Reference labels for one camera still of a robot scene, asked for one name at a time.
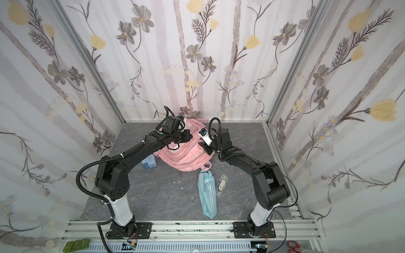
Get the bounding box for pink backpack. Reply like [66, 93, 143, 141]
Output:
[154, 119, 213, 172]

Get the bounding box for clear plastic case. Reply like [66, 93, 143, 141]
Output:
[216, 174, 228, 197]

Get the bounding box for green circuit board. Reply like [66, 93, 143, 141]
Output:
[62, 238, 90, 253]

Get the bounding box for teal pencil case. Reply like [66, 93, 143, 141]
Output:
[198, 170, 217, 219]

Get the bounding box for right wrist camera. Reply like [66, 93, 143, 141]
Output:
[198, 128, 212, 146]

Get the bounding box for white cable duct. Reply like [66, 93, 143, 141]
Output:
[80, 241, 254, 253]

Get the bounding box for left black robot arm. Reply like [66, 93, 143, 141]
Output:
[76, 106, 193, 253]

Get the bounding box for red scissors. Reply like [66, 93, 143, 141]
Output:
[288, 240, 302, 253]

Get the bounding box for light blue pencil sharpener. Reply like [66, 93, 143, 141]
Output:
[141, 154, 157, 169]

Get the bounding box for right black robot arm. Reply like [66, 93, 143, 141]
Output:
[198, 117, 291, 239]

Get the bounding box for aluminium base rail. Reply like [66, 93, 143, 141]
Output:
[58, 220, 327, 253]

